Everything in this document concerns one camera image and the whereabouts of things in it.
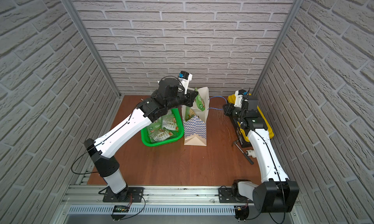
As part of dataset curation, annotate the green packet with ham picture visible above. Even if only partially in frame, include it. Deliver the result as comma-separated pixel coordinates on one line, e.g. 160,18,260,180
195,94,206,112

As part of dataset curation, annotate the white blue checkered paper bag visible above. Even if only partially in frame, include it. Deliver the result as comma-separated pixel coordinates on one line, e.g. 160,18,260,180
182,87,228,146

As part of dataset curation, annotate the green plastic basket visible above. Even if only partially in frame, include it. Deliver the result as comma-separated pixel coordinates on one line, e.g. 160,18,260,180
141,109,185,147

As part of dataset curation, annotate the green soup packet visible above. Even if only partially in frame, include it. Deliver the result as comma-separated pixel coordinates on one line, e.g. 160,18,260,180
185,107,196,121

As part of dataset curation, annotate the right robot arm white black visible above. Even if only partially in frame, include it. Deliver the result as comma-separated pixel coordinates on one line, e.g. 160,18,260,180
223,90,300,213

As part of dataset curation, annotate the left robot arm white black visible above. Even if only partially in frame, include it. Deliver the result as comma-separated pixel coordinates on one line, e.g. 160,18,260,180
84,71,198,194

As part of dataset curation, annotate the green packet red label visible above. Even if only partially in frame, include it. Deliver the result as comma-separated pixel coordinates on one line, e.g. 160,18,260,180
162,116,179,131

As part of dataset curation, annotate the yellow black toolbox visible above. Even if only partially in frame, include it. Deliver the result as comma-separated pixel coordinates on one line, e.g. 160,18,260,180
228,92,274,148

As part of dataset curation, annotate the white pvc pipe fitting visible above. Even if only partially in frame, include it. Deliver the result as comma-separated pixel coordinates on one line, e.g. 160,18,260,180
246,150,256,158

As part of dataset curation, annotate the green packet at basket top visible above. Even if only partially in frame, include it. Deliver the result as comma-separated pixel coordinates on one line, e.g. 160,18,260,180
149,129,173,143

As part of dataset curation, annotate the right controller board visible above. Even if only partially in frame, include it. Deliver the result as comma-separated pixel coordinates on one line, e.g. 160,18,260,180
234,206,249,222

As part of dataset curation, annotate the controller board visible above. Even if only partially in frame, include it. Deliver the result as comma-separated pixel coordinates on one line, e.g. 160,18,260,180
234,206,249,222
111,206,130,221

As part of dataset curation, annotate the left controller board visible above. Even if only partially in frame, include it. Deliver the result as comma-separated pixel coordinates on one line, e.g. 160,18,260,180
111,206,130,221

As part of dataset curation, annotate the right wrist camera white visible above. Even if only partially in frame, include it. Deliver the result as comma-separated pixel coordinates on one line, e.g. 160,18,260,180
234,89,248,108

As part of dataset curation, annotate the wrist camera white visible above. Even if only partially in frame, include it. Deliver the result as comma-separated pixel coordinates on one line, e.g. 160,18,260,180
178,71,192,94
234,89,248,108

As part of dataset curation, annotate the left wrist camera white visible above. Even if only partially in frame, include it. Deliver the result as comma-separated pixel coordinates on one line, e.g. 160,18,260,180
178,71,192,94

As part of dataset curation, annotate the small hammer black handle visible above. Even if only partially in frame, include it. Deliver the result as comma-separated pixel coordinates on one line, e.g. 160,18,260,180
232,140,254,165

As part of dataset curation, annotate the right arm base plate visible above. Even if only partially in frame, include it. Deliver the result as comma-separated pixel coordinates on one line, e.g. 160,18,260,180
218,186,252,204

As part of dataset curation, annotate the aluminium front rail frame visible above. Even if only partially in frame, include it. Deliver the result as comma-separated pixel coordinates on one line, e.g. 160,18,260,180
49,184,307,224

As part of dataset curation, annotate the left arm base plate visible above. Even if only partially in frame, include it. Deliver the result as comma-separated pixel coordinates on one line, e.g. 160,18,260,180
103,187,144,203

